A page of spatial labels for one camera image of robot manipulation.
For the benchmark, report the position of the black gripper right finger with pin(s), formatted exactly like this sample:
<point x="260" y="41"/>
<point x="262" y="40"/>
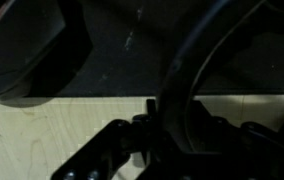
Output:
<point x="235" y="146"/>

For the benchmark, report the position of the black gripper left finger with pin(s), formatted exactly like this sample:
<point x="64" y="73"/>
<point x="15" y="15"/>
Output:
<point x="102" y="153"/>

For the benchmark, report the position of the black over-ear headphones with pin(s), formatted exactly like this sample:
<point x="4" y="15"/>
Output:
<point x="175" y="86"/>

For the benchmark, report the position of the black desk mat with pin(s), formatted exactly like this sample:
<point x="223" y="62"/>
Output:
<point x="135" y="50"/>

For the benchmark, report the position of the black and red mouse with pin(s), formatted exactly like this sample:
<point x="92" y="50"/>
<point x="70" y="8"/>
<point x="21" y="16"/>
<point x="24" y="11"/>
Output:
<point x="25" y="46"/>

